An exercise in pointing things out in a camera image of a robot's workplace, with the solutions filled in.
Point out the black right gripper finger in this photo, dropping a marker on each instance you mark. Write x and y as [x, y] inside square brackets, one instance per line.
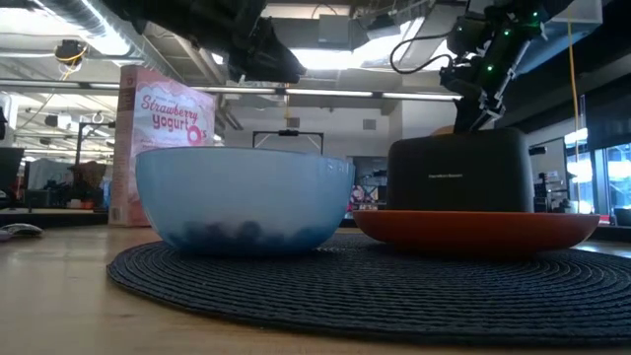
[488, 118]
[466, 116]

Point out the tan toast slice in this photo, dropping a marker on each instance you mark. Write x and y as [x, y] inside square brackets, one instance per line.
[443, 131]

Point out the pink strawberry yogurt cereal box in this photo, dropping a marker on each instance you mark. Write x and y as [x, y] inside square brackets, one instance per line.
[167, 113]

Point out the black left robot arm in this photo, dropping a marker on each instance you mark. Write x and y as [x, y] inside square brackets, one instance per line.
[197, 20]

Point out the black toaster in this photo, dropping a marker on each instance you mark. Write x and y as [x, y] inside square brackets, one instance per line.
[458, 172]

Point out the long ceiling light fixture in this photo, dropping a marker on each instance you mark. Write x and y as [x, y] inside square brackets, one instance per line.
[345, 92]

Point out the orange plate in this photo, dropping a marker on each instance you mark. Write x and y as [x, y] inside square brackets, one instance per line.
[473, 229]

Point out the light blue bowl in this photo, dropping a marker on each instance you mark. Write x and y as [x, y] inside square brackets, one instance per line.
[244, 197]

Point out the dark round woven placemat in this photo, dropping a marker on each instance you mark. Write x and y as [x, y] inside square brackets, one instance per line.
[370, 296]

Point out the black tripod stand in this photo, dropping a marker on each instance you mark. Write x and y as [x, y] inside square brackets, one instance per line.
[79, 153]

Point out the black monitor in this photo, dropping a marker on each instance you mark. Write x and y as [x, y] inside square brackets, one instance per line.
[10, 165]

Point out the grey square wall vent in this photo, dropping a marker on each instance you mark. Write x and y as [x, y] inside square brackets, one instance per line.
[293, 122]
[370, 124]

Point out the black frame stand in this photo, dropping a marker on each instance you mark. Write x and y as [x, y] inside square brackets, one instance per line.
[288, 132]

